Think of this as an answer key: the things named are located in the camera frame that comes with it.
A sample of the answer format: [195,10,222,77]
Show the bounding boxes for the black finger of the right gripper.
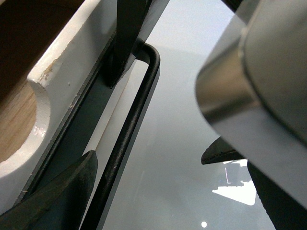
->
[104,0,153,88]

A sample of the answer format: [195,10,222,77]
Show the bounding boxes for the black metal drawer handle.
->
[80,43,161,230]

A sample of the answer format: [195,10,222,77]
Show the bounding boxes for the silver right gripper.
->
[195,0,307,207]

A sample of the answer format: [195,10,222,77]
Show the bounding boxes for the white front wooden drawer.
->
[0,0,168,213]

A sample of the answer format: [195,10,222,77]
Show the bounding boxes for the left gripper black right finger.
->
[201,137,307,230]

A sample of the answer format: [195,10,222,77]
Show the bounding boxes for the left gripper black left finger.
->
[0,150,98,230]

